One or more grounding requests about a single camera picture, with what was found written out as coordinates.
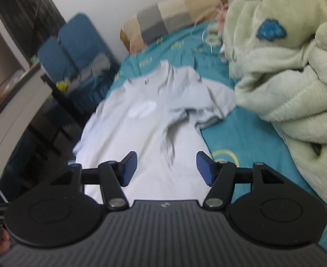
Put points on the yellow green cloth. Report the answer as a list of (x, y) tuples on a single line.
[(63, 85)]

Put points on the light grey t-shirt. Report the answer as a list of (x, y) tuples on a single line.
[(141, 133)]

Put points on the checked beige grey pillow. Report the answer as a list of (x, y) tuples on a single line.
[(163, 19)]

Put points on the white desk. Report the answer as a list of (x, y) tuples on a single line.
[(16, 111)]

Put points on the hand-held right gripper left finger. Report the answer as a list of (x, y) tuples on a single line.
[(129, 169)]

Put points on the green fleece blanket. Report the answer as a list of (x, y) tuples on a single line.
[(294, 69)]

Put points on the teal patterned bed sheet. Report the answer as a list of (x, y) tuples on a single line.
[(249, 136)]

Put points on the dark window blind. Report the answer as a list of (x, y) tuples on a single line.
[(27, 8)]

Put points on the blue folding chair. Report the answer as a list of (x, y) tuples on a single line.
[(77, 50)]

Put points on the clear plastic hanger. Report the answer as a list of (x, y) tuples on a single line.
[(210, 39)]

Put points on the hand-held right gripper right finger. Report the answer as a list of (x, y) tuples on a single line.
[(204, 168)]

